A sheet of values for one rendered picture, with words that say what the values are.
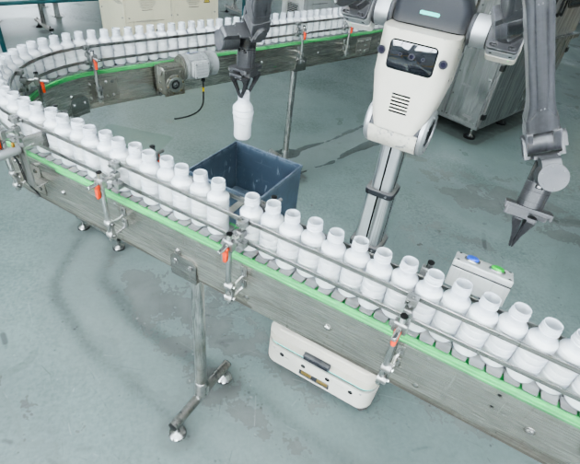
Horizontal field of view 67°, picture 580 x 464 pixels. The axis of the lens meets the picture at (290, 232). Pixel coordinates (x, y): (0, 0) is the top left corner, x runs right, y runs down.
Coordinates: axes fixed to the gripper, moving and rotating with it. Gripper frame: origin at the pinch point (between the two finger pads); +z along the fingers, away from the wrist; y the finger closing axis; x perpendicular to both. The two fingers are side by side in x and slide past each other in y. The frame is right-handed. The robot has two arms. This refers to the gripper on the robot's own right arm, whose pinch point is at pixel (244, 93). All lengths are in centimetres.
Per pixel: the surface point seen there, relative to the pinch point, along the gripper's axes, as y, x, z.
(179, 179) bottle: 40.7, 6.0, 11.3
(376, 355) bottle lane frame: 46, 71, 35
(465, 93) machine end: -329, 43, 74
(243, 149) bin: -18.8, -10.3, 31.0
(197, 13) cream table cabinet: -294, -245, 56
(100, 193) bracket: 49, -16, 21
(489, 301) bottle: 40, 88, 10
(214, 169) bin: -4.6, -14.2, 35.7
